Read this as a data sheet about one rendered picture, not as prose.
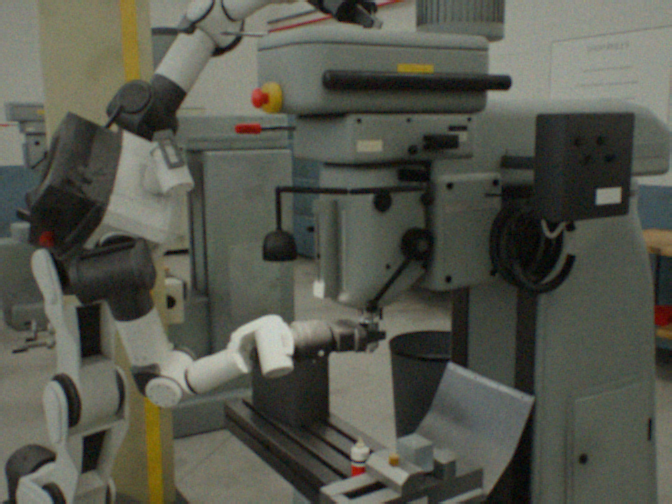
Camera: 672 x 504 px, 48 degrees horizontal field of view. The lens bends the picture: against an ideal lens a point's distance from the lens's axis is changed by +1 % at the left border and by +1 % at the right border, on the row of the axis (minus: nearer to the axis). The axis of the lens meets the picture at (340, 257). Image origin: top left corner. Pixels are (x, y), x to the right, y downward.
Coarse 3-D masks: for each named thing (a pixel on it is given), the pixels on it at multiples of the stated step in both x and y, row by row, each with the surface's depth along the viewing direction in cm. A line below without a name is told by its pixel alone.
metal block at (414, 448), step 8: (400, 440) 161; (408, 440) 161; (416, 440) 161; (424, 440) 161; (400, 448) 161; (408, 448) 158; (416, 448) 157; (424, 448) 158; (432, 448) 159; (400, 456) 161; (408, 456) 158; (416, 456) 157; (424, 456) 158; (432, 456) 160; (416, 464) 157; (424, 464) 159; (432, 464) 160
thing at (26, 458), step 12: (36, 444) 233; (12, 456) 228; (24, 456) 225; (36, 456) 223; (48, 456) 223; (12, 468) 224; (24, 468) 221; (36, 468) 220; (12, 480) 222; (12, 492) 223
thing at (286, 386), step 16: (256, 368) 216; (304, 368) 202; (320, 368) 206; (256, 384) 217; (272, 384) 210; (288, 384) 203; (304, 384) 203; (320, 384) 207; (256, 400) 218; (272, 400) 211; (288, 400) 204; (304, 400) 204; (320, 400) 207; (288, 416) 205; (304, 416) 205; (320, 416) 208
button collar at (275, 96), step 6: (270, 84) 149; (276, 84) 150; (264, 90) 151; (270, 90) 149; (276, 90) 148; (270, 96) 149; (276, 96) 148; (270, 102) 149; (276, 102) 148; (264, 108) 152; (270, 108) 149; (276, 108) 149
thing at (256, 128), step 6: (240, 126) 158; (246, 126) 159; (252, 126) 159; (258, 126) 160; (264, 126) 161; (270, 126) 162; (276, 126) 163; (282, 126) 164; (288, 126) 164; (294, 126) 165; (240, 132) 158; (246, 132) 159; (252, 132) 160; (258, 132) 160
